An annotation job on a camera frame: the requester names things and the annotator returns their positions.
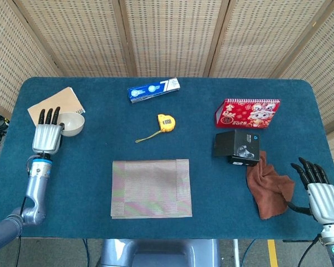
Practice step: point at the brown cloth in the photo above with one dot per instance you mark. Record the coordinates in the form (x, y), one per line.
(270, 189)

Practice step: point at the red desk calendar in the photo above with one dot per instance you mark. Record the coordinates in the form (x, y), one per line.
(247, 114)

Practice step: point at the blue tablecloth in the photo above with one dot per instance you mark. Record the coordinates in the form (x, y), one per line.
(100, 139)

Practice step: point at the white table leg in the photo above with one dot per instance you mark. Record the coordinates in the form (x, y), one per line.
(235, 253)

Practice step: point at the tan spiral notebook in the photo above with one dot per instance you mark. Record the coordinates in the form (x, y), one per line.
(64, 100)

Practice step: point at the woven rattan folding screen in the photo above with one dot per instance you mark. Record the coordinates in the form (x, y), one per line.
(169, 36)

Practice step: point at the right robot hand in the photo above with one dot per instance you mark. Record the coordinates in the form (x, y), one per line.
(325, 200)

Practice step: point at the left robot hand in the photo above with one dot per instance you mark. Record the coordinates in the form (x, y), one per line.
(46, 137)

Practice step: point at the beige bowl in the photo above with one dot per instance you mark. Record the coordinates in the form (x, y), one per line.
(73, 126)

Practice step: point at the grey-blue robot torso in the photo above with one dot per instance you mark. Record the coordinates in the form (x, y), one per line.
(161, 253)

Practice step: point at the brown woven placemat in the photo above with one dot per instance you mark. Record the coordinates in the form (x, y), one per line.
(150, 189)

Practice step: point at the yellow tape measure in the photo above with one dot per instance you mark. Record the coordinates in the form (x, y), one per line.
(167, 122)

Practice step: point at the black cardboard box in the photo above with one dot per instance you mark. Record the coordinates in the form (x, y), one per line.
(239, 144)

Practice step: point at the blue white toothpaste box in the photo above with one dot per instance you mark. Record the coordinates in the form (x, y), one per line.
(150, 90)

